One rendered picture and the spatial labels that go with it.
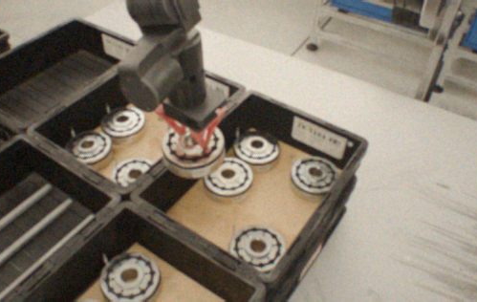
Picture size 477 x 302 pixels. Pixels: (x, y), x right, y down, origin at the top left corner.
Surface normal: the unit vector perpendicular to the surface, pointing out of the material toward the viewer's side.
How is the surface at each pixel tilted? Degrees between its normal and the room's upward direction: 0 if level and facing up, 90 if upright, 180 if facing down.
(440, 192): 0
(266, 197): 0
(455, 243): 0
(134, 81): 96
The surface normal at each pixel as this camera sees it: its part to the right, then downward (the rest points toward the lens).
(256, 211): 0.03, -0.72
